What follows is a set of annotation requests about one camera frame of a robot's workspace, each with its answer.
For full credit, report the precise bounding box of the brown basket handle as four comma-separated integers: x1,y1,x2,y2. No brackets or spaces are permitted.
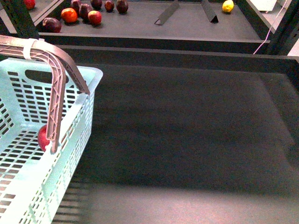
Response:
0,35,90,154

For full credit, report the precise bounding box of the red apple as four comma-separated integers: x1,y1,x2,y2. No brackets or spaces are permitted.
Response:
23,0,36,10
37,125,50,152
88,10,102,25

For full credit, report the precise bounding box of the light blue plastic basket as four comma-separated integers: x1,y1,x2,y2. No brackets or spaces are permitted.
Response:
0,58,103,224

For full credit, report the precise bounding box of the red apple in cluster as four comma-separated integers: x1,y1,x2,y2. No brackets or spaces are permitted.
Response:
88,10,102,25

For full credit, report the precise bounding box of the lower black produce tray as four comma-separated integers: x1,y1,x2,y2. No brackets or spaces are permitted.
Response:
54,46,299,224

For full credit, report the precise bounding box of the black produce tray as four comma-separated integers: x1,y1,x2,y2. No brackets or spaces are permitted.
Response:
54,46,299,224
0,0,65,35
35,0,273,54

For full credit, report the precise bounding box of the flat black divider strip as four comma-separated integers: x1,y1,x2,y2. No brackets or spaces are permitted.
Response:
154,0,179,26

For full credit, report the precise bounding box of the dark plum back right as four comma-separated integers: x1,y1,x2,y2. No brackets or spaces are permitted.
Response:
116,0,128,14

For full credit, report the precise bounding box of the small dark red plum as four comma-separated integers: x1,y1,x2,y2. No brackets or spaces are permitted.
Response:
104,0,114,13

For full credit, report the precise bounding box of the upper black produce tray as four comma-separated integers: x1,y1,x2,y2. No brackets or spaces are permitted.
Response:
35,0,273,54

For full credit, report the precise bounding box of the black triangular divider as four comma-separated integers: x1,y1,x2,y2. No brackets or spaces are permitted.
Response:
201,0,219,23

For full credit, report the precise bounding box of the dark plum back left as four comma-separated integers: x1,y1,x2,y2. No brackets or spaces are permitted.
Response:
90,0,102,10

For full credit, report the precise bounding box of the dark plum middle cluster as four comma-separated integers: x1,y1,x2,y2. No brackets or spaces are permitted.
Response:
79,4,93,21

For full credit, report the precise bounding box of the orange red fruit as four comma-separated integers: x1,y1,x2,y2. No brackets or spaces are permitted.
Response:
61,8,78,23

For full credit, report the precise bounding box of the dark plum behind orange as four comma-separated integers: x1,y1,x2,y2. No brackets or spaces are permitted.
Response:
70,0,81,11

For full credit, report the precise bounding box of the dark plum front left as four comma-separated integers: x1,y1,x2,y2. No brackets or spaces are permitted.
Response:
43,17,62,33

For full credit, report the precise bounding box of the yellow lemon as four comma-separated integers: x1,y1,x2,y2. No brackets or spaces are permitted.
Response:
222,0,234,14

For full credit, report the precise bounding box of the white zip tie left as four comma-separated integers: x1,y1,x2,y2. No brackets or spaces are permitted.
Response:
22,38,44,60

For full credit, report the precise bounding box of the left black produce tray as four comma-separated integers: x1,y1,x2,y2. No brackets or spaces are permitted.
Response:
0,0,65,35

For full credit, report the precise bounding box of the white blue chest freezer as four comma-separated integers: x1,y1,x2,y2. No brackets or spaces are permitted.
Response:
250,0,285,13

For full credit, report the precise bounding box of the pink cable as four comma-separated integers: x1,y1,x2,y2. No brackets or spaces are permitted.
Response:
253,0,290,55

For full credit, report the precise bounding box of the black perforated shelf post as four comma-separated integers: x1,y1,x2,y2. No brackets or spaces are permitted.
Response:
265,0,299,56

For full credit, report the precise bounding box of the black shelf post middle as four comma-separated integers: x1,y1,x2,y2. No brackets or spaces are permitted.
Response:
0,0,40,39

